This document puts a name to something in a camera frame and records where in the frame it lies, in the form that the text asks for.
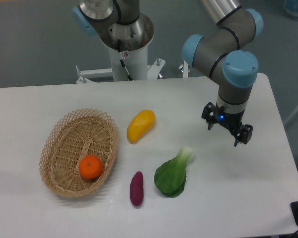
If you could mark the yellow mango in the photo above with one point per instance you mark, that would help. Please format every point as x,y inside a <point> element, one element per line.
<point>142,123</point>

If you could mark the purple sweet potato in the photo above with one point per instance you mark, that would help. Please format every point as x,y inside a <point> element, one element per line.
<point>137,189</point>

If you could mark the woven wicker basket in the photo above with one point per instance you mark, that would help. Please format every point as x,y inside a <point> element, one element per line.
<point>78,134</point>

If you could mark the green bok choy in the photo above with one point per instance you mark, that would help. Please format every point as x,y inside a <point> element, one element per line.
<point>170,177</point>

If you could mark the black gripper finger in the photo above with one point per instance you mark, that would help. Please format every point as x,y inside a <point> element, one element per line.
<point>243,134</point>
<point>209,115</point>

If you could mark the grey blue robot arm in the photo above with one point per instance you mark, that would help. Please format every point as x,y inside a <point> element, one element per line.
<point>219,57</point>

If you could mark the blue bag in corner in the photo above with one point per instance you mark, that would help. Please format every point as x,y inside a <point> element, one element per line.
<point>291,8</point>

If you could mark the orange fruit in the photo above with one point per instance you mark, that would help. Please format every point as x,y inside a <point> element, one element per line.
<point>90,167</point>

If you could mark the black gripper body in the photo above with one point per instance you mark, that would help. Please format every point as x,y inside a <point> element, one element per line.
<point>232,122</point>

